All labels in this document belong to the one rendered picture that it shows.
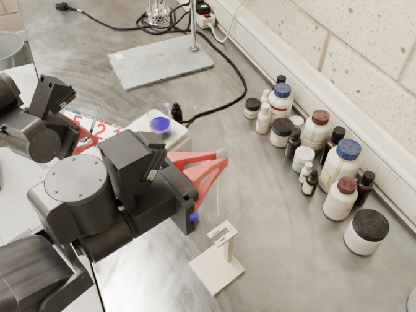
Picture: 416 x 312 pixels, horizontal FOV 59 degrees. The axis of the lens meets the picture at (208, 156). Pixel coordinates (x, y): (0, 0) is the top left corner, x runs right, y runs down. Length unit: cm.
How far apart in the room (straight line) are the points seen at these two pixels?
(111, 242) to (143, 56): 91
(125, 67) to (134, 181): 87
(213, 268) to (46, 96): 44
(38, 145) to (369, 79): 69
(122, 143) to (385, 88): 64
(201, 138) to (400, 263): 53
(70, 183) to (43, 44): 110
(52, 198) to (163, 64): 90
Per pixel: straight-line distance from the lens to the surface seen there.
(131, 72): 119
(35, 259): 41
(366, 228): 78
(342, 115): 94
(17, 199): 95
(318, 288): 78
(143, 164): 36
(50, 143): 64
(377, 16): 87
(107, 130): 98
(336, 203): 81
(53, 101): 71
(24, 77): 130
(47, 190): 36
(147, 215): 41
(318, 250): 81
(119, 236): 42
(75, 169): 37
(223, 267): 76
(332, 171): 84
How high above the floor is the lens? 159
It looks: 48 degrees down
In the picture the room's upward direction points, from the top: straight up
